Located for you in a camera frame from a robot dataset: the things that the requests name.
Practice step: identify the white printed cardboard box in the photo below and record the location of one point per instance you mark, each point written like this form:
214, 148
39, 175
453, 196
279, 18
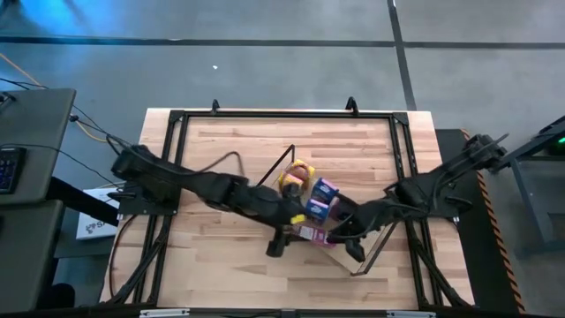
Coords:
95, 225

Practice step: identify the black clamp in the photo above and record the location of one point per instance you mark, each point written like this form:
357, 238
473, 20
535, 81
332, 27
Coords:
351, 104
215, 106

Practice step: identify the grey metal stand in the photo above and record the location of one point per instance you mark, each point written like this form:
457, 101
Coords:
529, 207

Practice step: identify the wooden shelf with black frame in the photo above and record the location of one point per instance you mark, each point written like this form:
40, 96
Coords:
340, 258

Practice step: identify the grey desk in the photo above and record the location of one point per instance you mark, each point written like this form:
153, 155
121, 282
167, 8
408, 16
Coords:
35, 141

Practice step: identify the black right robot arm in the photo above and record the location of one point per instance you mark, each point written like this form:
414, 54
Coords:
419, 194

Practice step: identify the black device with green light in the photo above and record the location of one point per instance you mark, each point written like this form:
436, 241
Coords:
557, 142

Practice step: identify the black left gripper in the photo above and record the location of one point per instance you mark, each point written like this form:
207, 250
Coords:
282, 207

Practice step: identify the black desk crossbar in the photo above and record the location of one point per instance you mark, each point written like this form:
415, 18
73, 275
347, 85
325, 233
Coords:
79, 201

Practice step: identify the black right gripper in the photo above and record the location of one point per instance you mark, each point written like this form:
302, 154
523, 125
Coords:
359, 227

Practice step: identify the black mat with hazard stripe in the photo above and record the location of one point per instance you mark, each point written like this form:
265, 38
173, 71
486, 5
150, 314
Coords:
468, 247

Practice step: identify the yellow cereal box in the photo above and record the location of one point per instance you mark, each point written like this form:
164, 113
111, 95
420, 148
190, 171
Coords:
305, 170
287, 179

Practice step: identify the black metal table frame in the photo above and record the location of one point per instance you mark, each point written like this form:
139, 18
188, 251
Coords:
287, 114

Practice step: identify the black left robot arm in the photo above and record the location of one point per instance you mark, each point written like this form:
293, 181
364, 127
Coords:
212, 185

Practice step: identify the black keyboard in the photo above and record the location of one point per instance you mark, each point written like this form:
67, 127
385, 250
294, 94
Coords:
9, 170

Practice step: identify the grey cabinet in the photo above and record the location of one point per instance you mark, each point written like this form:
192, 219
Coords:
26, 256

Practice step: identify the silver metal bracket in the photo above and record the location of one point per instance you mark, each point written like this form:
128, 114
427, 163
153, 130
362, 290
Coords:
410, 314
163, 313

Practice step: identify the blue cereal box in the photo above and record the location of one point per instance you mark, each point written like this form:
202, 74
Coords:
317, 208
325, 189

